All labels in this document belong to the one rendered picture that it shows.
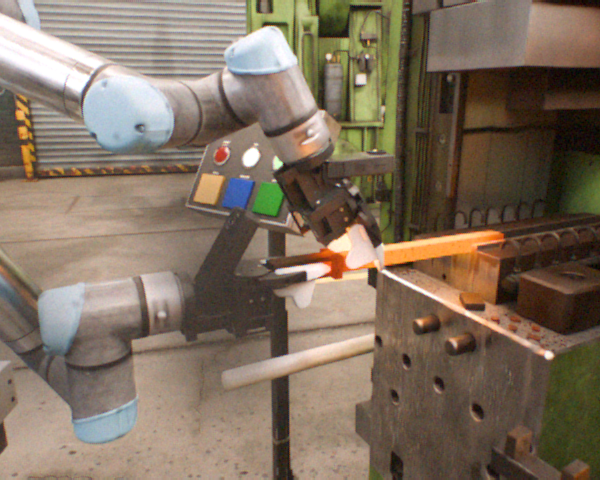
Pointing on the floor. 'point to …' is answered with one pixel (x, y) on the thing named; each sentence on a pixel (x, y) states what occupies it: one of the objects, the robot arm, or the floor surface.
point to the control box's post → (279, 377)
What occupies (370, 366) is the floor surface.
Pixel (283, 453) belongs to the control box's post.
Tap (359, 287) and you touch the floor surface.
